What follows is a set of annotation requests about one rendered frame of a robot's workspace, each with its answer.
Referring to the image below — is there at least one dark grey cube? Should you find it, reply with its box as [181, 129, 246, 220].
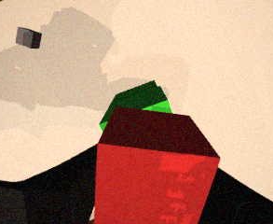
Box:
[15, 27, 42, 49]

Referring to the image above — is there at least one red block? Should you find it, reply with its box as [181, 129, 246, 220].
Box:
[94, 106, 221, 224]

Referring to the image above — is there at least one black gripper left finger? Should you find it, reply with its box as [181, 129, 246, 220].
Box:
[0, 144, 97, 224]

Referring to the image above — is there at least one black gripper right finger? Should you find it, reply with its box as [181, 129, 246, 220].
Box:
[198, 167, 273, 224]

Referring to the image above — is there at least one green block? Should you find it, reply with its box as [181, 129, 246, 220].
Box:
[99, 86, 172, 132]
[111, 80, 157, 104]

